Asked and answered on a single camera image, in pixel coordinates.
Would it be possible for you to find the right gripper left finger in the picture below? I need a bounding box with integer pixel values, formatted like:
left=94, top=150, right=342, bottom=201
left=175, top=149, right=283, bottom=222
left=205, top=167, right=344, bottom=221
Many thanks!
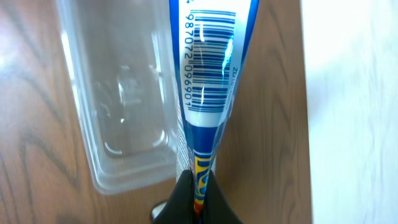
left=154, top=170, right=196, bottom=224

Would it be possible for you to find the clear plastic container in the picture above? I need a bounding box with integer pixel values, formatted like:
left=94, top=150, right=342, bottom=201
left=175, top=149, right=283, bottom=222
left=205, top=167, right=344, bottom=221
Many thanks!
left=57, top=0, right=177, bottom=195

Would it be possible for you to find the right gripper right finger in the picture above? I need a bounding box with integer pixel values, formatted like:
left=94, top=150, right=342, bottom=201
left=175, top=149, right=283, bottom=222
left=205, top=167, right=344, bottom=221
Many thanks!
left=201, top=171, right=243, bottom=224

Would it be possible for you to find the blue KoolFever box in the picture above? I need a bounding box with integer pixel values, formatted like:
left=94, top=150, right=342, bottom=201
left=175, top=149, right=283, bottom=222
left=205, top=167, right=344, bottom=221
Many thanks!
left=169, top=0, right=259, bottom=223

